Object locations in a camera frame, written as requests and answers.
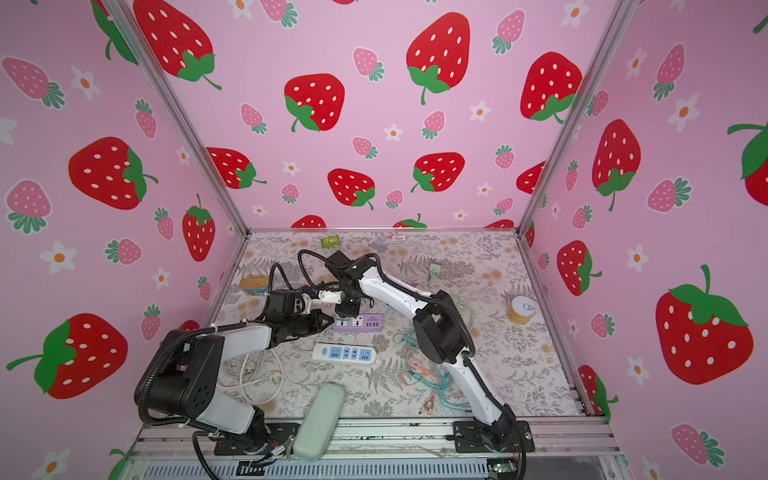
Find green snack packet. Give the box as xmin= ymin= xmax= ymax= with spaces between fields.
xmin=321 ymin=235 xmax=341 ymax=248

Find tangled teal cables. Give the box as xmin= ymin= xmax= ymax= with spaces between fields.
xmin=393 ymin=293 xmax=481 ymax=416

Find white blue power strip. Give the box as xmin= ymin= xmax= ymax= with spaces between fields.
xmin=311 ymin=342 xmax=376 ymax=367

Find white power cord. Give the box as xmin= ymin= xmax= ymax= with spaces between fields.
xmin=218 ymin=335 xmax=313 ymax=404

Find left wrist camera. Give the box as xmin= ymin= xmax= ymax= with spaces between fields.
xmin=302 ymin=289 xmax=342 ymax=309

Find pale green oblong case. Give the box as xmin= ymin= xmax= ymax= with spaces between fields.
xmin=292 ymin=383 xmax=346 ymax=462

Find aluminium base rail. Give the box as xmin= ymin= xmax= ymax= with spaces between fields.
xmin=131 ymin=416 xmax=625 ymax=480

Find small clear packet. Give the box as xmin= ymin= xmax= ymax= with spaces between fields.
xmin=376 ymin=234 xmax=407 ymax=244

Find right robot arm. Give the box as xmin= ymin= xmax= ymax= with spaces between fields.
xmin=297 ymin=249 xmax=525 ymax=452

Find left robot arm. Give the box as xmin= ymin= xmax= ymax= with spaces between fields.
xmin=134 ymin=263 xmax=339 ymax=447

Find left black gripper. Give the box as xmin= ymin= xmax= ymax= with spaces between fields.
xmin=285 ymin=309 xmax=335 ymax=338

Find purple power strip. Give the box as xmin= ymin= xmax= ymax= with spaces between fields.
xmin=332 ymin=313 xmax=383 ymax=334

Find yellow tape roll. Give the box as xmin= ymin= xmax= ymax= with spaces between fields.
xmin=507 ymin=295 xmax=537 ymax=325

